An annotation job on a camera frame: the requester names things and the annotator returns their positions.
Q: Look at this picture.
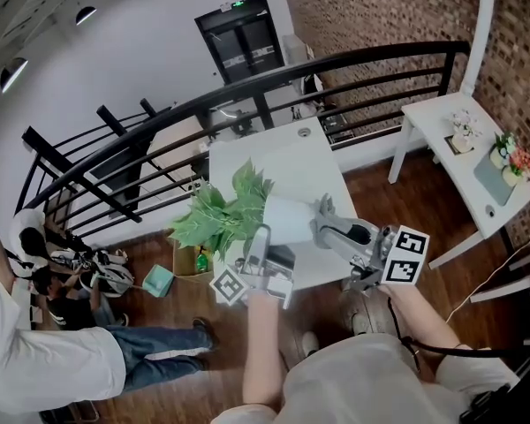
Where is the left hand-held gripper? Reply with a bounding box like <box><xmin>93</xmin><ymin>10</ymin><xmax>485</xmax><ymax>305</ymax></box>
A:
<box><xmin>209</xmin><ymin>223</ymin><xmax>297</xmax><ymax>311</ymax></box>

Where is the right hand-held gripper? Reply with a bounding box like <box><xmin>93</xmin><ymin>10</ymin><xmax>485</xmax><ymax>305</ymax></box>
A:
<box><xmin>309</xmin><ymin>212</ymin><xmax>431</xmax><ymax>299</ymax></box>

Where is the white flower pot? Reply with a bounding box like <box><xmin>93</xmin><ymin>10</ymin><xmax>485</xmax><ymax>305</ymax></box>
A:
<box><xmin>261</xmin><ymin>195</ymin><xmax>318</xmax><ymax>247</ymax></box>

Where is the green leafy artificial plant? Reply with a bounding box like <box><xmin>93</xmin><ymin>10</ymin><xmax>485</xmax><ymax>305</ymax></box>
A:
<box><xmin>166</xmin><ymin>156</ymin><xmax>276</xmax><ymax>265</ymax></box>

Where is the person's left forearm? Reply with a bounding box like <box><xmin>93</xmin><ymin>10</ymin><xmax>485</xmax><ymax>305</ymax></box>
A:
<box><xmin>241</xmin><ymin>289</ymin><xmax>292</xmax><ymax>409</ymax></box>

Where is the person's right forearm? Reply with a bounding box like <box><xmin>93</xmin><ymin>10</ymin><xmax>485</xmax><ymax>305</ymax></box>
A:
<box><xmin>378</xmin><ymin>282</ymin><xmax>464</xmax><ymax>349</ymax></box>

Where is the green bottle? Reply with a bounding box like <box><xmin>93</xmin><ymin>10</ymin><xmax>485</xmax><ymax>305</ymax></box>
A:
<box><xmin>194</xmin><ymin>246</ymin><xmax>210</xmax><ymax>275</ymax></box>

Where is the cardboard box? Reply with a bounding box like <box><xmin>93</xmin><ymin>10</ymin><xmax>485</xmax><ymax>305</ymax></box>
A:
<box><xmin>171</xmin><ymin>235</ymin><xmax>216</xmax><ymax>278</ymax></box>

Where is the person's shoe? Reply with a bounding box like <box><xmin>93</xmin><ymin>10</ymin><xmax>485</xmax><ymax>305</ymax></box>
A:
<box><xmin>338</xmin><ymin>278</ymin><xmax>383</xmax><ymax>336</ymax></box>
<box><xmin>301</xmin><ymin>330</ymin><xmax>321</xmax><ymax>358</ymax></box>

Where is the teal dustpan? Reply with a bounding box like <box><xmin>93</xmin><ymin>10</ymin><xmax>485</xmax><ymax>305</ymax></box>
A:
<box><xmin>141</xmin><ymin>263</ymin><xmax>175</xmax><ymax>298</ymax></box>

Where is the square dark coaster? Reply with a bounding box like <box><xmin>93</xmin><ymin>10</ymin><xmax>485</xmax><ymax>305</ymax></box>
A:
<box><xmin>443</xmin><ymin>134</ymin><xmax>475</xmax><ymax>156</ymax></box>

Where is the black metal railing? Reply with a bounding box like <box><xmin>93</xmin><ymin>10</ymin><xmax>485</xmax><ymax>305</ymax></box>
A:
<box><xmin>13</xmin><ymin>40</ymin><xmax>472</xmax><ymax>239</ymax></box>

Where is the white side table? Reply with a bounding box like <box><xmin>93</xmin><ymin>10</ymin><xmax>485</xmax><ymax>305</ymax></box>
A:
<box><xmin>387</xmin><ymin>92</ymin><xmax>530</xmax><ymax>269</ymax></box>

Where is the person's beige shirt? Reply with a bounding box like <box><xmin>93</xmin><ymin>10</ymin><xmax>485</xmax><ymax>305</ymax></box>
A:
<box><xmin>210</xmin><ymin>332</ymin><xmax>521</xmax><ymax>424</ymax></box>

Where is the small white-flowered potted plant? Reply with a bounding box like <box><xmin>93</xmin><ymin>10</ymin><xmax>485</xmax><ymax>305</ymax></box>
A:
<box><xmin>448</xmin><ymin>109</ymin><xmax>483</xmax><ymax>155</ymax></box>

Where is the grey mat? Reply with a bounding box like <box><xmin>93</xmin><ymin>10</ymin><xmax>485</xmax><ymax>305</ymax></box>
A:
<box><xmin>473</xmin><ymin>151</ymin><xmax>520</xmax><ymax>208</ymax></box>

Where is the small green potted plant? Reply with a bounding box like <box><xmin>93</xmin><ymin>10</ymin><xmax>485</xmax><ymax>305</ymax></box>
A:
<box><xmin>489</xmin><ymin>131</ymin><xmax>519</xmax><ymax>170</ymax></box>

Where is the small red-flowered potted plant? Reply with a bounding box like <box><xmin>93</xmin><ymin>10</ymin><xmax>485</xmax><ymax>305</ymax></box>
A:
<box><xmin>502</xmin><ymin>148</ymin><xmax>530</xmax><ymax>189</ymax></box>

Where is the black double door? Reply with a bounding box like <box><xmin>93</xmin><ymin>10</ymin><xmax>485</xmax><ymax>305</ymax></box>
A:
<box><xmin>194</xmin><ymin>0</ymin><xmax>286</xmax><ymax>86</ymax></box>

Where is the black device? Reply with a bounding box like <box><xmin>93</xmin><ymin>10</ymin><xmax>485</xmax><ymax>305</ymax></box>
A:
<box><xmin>458</xmin><ymin>382</ymin><xmax>514</xmax><ymax>424</ymax></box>

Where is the white pillar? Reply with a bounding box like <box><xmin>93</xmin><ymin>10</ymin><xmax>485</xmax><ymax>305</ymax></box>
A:
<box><xmin>460</xmin><ymin>0</ymin><xmax>496</xmax><ymax>97</ymax></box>

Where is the round ceiling lamp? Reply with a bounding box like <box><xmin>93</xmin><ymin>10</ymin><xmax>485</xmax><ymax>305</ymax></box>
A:
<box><xmin>0</xmin><ymin>57</ymin><xmax>29</xmax><ymax>95</ymax></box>
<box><xmin>74</xmin><ymin>6</ymin><xmax>98</xmax><ymax>27</ymax></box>

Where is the white cable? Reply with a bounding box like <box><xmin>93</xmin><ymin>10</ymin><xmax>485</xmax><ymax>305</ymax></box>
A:
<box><xmin>444</xmin><ymin>244</ymin><xmax>530</xmax><ymax>322</ymax></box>

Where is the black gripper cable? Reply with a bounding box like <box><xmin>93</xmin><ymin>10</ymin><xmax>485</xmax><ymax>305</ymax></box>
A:
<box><xmin>385</xmin><ymin>297</ymin><xmax>530</xmax><ymax>358</ymax></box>

